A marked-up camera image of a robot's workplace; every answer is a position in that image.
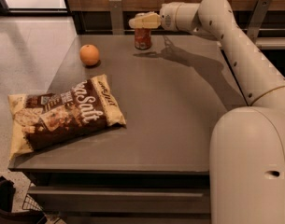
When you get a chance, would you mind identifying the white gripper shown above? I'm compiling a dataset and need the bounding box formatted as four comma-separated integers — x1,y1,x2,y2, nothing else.
129,2,180,32

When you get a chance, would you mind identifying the red coke can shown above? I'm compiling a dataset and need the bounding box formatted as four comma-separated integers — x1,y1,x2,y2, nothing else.
135,28,151,50

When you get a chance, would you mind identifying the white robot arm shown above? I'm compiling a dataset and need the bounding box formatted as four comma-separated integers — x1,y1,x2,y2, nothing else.
129,0,285,224

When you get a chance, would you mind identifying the brown sea salt chip bag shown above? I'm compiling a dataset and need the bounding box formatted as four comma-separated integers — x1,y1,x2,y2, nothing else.
8,75,126,159

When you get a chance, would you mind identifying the orange fruit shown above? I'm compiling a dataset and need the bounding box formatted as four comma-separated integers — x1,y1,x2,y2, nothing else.
79,45,100,66

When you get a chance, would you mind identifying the grey table drawer front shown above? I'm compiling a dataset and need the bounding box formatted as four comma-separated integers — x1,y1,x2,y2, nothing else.
28,187,210,214

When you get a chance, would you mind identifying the dark brown chair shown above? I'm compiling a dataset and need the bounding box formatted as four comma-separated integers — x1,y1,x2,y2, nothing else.
0,176,47,224

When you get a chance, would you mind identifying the left metal wall bracket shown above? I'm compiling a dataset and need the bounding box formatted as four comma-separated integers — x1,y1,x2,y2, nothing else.
109,0,124,35

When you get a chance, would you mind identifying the metal wall bracket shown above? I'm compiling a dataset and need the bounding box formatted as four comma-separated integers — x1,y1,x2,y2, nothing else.
247,0,273,43
109,0,124,35

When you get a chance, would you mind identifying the right metal wall bracket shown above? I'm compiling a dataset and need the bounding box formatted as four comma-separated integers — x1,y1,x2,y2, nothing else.
247,0,273,43

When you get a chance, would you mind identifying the black wire basket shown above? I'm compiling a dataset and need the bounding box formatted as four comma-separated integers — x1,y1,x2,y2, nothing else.
21,194,43,211

